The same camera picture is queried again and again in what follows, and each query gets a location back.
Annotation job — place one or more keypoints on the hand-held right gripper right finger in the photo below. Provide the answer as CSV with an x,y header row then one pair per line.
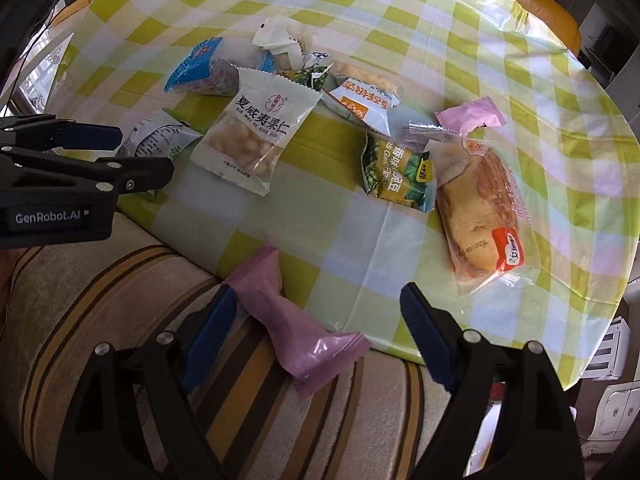
x,y
425,340

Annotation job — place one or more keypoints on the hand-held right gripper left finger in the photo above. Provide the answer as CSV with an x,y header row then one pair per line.
x,y
215,330

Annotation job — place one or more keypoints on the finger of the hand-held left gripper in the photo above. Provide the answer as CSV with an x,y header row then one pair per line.
x,y
90,135
140,172

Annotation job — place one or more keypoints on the white and green snack packet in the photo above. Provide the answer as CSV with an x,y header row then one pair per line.
x,y
155,135

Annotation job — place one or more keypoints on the pink snack packet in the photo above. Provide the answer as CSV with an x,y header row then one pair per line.
x,y
295,330
470,115

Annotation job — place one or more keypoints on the white nut packet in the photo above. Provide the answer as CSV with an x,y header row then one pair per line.
x,y
250,135

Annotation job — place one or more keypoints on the blue and clear snack packet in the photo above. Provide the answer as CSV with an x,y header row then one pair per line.
x,y
195,67

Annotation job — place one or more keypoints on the brown sandwich cake packet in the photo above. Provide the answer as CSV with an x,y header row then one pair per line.
x,y
480,210

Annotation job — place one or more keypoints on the green pea packet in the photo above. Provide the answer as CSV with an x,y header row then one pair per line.
x,y
395,175

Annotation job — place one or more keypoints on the round yellow cake packet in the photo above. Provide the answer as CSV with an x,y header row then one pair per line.
x,y
280,40

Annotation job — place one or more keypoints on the small green yellow packet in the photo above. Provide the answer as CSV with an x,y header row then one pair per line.
x,y
310,76

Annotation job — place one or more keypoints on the orange and white snack packet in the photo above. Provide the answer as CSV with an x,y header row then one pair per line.
x,y
360,102

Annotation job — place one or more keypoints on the striped tasselled sofa cushion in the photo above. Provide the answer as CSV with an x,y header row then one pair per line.
x,y
125,280

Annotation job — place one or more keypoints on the green checked tablecloth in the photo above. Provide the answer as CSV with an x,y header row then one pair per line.
x,y
350,5

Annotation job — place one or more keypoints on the yellow leather armchair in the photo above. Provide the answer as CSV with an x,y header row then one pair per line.
x,y
530,5

